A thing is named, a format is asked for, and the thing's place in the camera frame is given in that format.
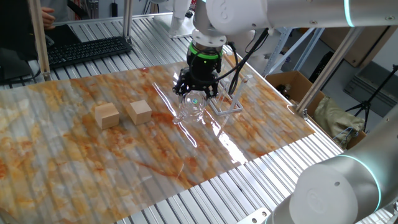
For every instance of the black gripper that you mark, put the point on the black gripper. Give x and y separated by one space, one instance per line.
203 70

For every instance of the grey sleeved forearm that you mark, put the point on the grey sleeved forearm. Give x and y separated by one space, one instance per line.
57 7

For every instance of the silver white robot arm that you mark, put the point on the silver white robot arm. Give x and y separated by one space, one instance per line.
311 12

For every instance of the bare person hand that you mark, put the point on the bare person hand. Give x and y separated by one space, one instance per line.
48 18

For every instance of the light wooden cube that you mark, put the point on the light wooden cube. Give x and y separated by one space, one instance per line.
107 115
140 112

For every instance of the open cardboard box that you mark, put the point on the open cardboard box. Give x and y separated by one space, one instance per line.
295 77

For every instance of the black keyboard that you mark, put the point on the black keyboard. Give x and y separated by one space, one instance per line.
87 49

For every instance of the olive green bag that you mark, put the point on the olive green bag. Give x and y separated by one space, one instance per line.
332 119

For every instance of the black flat pad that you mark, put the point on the black flat pad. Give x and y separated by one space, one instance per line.
63 35

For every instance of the orange marble pattern mat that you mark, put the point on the orange marble pattern mat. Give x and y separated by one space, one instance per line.
77 186

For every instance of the black tripod stand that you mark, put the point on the black tripod stand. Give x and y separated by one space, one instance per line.
368 104

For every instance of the brown cardboard board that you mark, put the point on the brown cardboard board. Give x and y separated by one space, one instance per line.
370 43

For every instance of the grey electronic device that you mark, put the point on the grey electronic device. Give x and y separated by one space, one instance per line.
376 84

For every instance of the black monitor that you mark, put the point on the black monitor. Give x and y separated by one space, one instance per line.
15 31

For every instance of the white pedestal on plate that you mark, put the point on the white pedestal on plate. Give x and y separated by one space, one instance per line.
180 18

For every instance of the white metal shelf frame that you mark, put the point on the white metal shelf frame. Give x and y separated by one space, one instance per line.
279 53

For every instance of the aluminium frame post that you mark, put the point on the aluminium frame post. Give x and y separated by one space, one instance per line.
127 18
328 71

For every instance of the silver perforated base plate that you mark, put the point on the silver perforated base plate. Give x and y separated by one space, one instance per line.
255 217

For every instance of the tan upright frame post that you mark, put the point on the tan upright frame post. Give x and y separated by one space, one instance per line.
40 46

